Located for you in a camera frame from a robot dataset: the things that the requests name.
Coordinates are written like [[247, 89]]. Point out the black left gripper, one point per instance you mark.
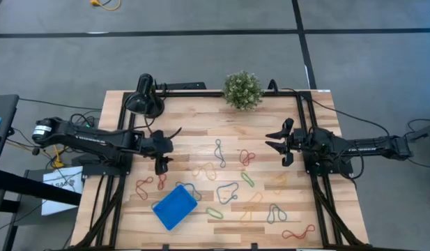
[[159, 142]]

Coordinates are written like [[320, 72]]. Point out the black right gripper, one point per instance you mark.
[[298, 139]]

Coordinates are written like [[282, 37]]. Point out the red rubber band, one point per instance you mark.
[[137, 184], [247, 158], [298, 236], [161, 182]]

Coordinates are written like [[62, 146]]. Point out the teal rubber band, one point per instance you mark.
[[273, 205], [217, 194], [219, 153], [192, 183]]

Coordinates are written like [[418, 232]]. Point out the green rubber band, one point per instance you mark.
[[207, 209], [247, 180]]

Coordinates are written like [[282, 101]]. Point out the blue plastic slotted bin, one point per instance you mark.
[[174, 207]]

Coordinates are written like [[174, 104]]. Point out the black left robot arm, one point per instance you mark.
[[96, 137]]

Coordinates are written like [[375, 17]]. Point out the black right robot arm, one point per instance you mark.
[[368, 146]]

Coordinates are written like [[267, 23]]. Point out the black desk lamp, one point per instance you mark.
[[143, 97]]

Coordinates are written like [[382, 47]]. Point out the potted green plant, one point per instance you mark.
[[242, 90]]

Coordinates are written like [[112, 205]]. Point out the black power strip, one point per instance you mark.
[[186, 85]]

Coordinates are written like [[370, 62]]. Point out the black hub with green light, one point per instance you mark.
[[86, 124]]

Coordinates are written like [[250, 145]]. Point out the white paper sheet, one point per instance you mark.
[[61, 198]]

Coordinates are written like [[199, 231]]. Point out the black metal beam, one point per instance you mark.
[[33, 188]]

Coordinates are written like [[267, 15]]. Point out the black floor stand base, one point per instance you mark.
[[425, 131]]

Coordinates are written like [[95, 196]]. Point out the gray side table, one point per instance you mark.
[[3, 111]]

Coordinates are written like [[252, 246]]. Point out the black aluminium table frame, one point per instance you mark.
[[200, 94]]

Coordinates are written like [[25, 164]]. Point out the small black camera bracket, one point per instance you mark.
[[165, 247], [254, 247]]

